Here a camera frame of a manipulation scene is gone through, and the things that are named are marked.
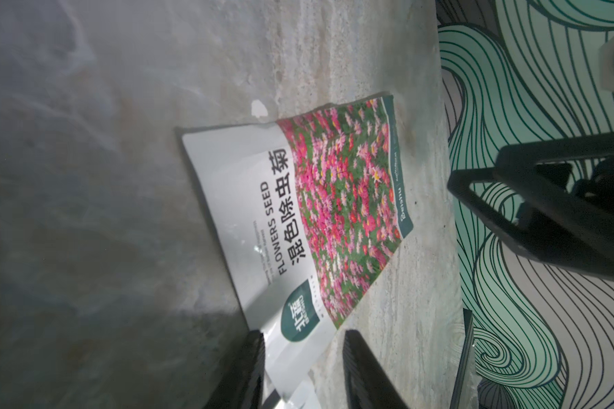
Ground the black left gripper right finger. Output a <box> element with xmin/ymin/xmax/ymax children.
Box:
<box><xmin>343</xmin><ymin>330</ymin><xmax>408</xmax><ymax>408</ymax></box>

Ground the red flower seed packet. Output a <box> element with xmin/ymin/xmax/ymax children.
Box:
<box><xmin>182</xmin><ymin>94</ymin><xmax>414</xmax><ymax>398</ymax></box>

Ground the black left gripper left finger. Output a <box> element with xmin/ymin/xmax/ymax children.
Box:
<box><xmin>204</xmin><ymin>330</ymin><xmax>265</xmax><ymax>409</ymax></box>

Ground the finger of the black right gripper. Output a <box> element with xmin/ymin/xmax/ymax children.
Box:
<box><xmin>448</xmin><ymin>132</ymin><xmax>614</xmax><ymax>279</ymax></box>

